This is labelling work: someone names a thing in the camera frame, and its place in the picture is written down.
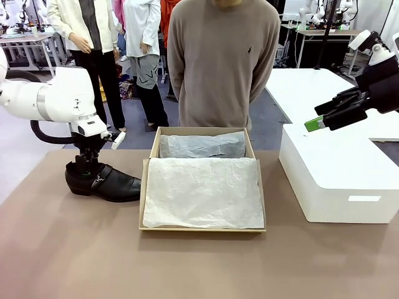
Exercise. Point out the black tripod pole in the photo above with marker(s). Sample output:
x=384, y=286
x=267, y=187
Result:
x=327, y=31

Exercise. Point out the large white table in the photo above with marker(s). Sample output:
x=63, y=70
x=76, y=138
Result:
x=305, y=90

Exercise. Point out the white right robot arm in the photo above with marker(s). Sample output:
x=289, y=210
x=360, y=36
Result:
x=381, y=54

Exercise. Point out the black leather shoe with buckle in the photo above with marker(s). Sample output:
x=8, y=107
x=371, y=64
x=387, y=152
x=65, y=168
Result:
x=115, y=187

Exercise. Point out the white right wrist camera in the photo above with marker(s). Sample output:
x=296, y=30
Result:
x=359, y=40

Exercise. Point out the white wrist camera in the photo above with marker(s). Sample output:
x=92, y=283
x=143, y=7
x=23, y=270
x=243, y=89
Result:
x=118, y=140
x=359, y=40

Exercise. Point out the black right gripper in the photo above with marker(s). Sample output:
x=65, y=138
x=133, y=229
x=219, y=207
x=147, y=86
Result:
x=383, y=87

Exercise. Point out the person in orange top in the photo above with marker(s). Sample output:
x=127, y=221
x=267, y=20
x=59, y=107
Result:
x=166, y=18

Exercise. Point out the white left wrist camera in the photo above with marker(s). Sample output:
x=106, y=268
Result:
x=118, y=140

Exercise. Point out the colourful patterned bag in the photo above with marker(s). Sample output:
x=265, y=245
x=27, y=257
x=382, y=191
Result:
x=126, y=88

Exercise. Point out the person in beige sweater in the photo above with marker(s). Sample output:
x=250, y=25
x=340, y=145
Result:
x=218, y=68

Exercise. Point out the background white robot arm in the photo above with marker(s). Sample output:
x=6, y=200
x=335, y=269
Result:
x=307, y=11
x=347, y=7

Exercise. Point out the background brown table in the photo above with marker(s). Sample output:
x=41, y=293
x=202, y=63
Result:
x=327, y=32

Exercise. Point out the brown cardboard shoe box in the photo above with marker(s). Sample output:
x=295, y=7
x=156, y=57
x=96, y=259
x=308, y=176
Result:
x=252, y=146

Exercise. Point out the person in pink top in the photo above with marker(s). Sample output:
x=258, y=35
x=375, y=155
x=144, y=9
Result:
x=118, y=12

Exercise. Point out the white tissue paper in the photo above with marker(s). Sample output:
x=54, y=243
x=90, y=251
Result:
x=202, y=193

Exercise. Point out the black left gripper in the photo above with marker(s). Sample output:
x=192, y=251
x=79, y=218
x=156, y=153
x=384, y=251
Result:
x=89, y=148

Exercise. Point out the person in cream jacket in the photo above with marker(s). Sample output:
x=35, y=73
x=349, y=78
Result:
x=93, y=31

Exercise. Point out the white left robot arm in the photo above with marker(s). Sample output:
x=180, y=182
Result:
x=59, y=96

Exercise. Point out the person in white shirt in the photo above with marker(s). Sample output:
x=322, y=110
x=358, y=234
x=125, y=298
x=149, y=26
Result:
x=140, y=25

